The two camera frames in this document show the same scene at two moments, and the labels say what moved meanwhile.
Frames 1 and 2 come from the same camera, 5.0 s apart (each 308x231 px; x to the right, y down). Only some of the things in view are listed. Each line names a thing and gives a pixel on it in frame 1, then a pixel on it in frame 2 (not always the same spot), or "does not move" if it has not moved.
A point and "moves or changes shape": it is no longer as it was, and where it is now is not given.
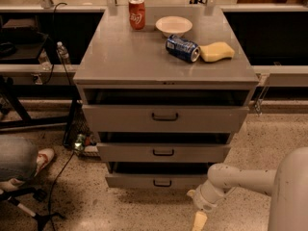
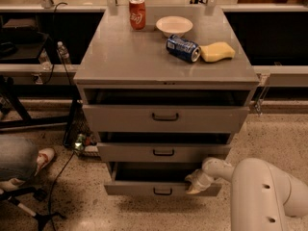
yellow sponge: [215, 51] does not move
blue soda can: [183, 48] does not move
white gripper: [202, 199] -> [204, 179]
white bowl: [173, 25] does not move
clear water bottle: [64, 53] does not move
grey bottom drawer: [155, 179] moves or changes shape
